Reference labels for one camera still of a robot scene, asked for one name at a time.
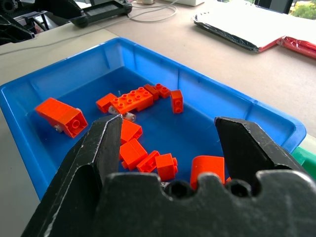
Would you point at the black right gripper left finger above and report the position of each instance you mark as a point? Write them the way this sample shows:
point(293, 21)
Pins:
point(81, 172)

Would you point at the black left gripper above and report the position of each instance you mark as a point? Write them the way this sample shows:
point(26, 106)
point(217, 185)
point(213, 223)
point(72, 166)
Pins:
point(14, 7)

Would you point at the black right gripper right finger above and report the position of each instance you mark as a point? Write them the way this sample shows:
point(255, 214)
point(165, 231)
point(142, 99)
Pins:
point(247, 148)

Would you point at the green object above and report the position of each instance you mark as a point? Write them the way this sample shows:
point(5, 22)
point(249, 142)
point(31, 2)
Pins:
point(307, 158)

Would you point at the white box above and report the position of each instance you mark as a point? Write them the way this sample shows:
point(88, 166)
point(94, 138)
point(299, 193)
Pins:
point(190, 2)

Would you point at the orange rounded toy brick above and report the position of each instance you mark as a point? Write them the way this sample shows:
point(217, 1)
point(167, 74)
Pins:
point(207, 168)

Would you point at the white AA battery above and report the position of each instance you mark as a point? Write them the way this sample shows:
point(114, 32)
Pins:
point(166, 184)
point(114, 110)
point(58, 129)

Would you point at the black handheld controller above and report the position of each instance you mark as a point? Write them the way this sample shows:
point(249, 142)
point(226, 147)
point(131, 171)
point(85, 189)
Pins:
point(103, 11)

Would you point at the blue plastic bin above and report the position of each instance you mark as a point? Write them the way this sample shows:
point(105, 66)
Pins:
point(172, 134)

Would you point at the orange eight-stud toy brick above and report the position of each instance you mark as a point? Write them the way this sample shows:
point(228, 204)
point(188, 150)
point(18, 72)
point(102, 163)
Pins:
point(133, 100)

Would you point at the small orange two-stud brick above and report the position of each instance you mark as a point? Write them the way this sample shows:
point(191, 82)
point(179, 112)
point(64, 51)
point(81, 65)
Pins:
point(163, 90)

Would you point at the dark orange toy brick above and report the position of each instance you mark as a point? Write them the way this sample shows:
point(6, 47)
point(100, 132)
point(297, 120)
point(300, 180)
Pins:
point(151, 90)

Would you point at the white plug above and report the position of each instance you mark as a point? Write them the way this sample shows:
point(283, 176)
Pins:
point(148, 1)

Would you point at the red plastic-wrapped folder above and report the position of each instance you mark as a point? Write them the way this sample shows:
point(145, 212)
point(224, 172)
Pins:
point(301, 45)

